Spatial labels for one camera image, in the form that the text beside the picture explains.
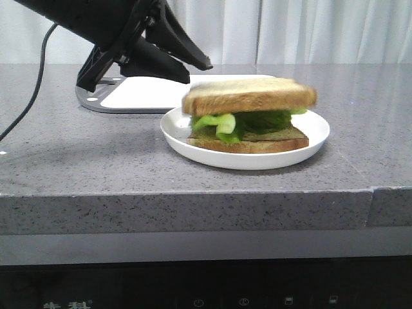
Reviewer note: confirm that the bread slice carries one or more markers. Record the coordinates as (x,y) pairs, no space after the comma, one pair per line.
(288,139)
(247,95)

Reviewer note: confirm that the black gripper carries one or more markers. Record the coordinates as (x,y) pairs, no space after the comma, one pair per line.
(115,28)

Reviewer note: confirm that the black appliance control panel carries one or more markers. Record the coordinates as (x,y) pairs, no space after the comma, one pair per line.
(355,282)

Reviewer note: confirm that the white cutting board dark rim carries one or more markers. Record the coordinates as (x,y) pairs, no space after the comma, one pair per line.
(147,95)

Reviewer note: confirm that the grey white curtain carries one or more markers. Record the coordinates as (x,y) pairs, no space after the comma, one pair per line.
(244,32)

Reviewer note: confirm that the green lettuce leaf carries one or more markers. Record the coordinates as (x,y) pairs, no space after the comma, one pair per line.
(250,126)

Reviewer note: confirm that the white round plate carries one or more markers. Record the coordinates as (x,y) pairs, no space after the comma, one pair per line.
(175,127)

